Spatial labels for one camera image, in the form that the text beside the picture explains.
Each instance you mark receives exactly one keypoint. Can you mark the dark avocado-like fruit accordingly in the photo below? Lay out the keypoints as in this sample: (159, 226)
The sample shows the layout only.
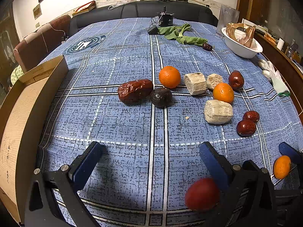
(161, 97)

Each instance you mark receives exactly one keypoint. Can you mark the smooth red date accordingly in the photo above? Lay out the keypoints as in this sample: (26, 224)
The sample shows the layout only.
(236, 80)

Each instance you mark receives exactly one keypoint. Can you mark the small wall plaque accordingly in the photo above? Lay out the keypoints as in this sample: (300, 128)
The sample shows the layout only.
(37, 12)

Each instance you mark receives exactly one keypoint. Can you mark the orange tangerine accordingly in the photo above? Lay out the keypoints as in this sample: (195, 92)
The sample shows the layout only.
(169, 77)
(223, 92)

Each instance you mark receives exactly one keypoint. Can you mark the white work glove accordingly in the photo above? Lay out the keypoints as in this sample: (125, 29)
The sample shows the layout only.
(274, 77)

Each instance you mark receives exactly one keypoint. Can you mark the brown paper bag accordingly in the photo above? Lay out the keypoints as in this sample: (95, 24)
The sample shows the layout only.
(241, 33)

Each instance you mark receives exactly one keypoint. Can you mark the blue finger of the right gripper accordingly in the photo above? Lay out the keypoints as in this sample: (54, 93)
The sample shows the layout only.
(294, 155)

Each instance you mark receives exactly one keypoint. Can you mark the red gift box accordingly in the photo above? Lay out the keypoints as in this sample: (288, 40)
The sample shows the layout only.
(85, 8)

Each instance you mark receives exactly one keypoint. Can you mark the round beige sugarcane piece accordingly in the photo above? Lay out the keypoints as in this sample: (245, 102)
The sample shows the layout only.
(213, 80)

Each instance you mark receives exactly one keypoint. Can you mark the black electronic device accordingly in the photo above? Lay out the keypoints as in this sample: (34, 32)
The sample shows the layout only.
(165, 19)

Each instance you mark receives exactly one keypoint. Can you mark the beige sugarcane chunk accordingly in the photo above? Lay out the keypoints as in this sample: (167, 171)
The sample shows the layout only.
(195, 83)
(218, 112)

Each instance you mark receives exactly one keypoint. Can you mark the small orange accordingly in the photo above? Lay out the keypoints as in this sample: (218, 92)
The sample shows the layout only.
(282, 167)

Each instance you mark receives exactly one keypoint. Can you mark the small black adapter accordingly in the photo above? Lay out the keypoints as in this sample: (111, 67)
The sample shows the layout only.
(153, 30)

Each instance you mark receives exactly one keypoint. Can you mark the white bowl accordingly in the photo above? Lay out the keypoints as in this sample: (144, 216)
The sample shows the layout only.
(240, 49)

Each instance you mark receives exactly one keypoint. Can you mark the red date pair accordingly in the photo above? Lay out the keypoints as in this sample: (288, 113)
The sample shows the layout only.
(252, 116)
(246, 128)

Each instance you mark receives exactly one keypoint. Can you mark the blue plaid tablecloth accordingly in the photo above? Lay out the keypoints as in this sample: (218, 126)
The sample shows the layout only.
(151, 155)

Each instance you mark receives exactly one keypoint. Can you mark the small dark date near greens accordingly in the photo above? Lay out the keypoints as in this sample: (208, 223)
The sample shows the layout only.
(207, 47)

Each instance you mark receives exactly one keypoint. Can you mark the brown armchair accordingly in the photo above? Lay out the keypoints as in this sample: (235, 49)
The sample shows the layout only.
(40, 43)

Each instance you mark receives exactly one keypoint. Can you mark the cardboard box tray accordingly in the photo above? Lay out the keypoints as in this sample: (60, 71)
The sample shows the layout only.
(23, 114)

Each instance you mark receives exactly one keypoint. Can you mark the wooden sideboard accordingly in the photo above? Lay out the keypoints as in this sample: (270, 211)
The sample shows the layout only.
(290, 74)

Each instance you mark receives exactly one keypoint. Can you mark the green leafy vegetable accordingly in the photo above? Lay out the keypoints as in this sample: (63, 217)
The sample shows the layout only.
(177, 33)

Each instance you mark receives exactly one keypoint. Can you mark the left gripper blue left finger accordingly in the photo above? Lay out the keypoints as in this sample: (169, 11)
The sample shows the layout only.
(83, 166)

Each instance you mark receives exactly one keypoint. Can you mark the large wrinkled red date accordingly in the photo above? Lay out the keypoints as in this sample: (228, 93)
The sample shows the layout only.
(135, 90)

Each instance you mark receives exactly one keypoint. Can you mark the green patterned cushion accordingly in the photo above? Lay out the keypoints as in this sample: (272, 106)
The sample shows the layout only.
(16, 74)

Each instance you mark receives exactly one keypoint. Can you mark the black leather sofa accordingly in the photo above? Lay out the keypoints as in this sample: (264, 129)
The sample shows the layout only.
(180, 10)

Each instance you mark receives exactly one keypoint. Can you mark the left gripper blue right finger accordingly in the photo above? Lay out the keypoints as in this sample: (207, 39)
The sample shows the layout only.
(218, 166)

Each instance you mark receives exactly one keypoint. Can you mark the red tomato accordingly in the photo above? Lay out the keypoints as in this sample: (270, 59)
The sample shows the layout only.
(202, 195)

